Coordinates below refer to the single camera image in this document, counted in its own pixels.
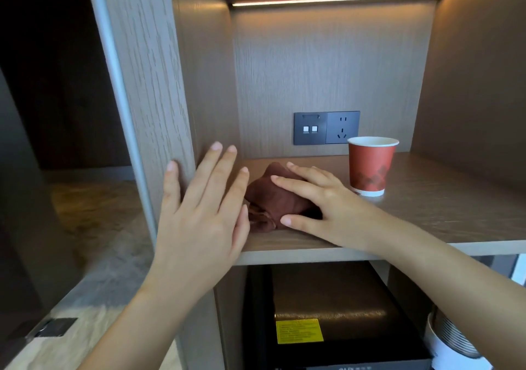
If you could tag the person's right hand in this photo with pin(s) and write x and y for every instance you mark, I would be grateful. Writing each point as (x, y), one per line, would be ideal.
(337, 213)

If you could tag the person's left hand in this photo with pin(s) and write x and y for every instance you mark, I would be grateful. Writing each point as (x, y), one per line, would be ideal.
(197, 238)

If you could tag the black mini fridge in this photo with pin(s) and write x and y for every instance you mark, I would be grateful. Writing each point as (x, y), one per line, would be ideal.
(349, 300)

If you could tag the grey switch panel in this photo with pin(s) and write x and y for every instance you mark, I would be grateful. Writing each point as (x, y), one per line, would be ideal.
(309, 129)

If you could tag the metal floor latch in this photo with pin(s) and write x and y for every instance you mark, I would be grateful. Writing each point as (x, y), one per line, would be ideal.
(53, 327)

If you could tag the stack of white cups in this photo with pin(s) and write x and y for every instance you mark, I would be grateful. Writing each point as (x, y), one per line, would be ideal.
(448, 341)

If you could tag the yellow sticker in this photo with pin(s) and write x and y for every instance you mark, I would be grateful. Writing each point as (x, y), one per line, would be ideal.
(299, 331)

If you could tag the wooden shelf cabinet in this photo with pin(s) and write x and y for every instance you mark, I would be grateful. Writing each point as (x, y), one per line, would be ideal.
(431, 209)

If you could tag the red paper cup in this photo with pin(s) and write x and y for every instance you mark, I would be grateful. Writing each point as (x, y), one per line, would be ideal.
(372, 168)

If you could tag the white panel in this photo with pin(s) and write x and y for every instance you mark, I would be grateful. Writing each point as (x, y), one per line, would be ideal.
(518, 271)

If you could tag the brown cleaning cloth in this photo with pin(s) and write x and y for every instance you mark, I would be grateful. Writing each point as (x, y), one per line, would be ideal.
(271, 201)

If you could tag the person's right forearm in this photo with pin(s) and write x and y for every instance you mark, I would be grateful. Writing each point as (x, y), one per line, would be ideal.
(464, 283)

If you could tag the grey power outlet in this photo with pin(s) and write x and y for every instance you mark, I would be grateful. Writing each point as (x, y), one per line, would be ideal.
(343, 128)

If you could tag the dark door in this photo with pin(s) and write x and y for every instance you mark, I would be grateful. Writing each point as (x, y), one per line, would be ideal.
(24, 238)

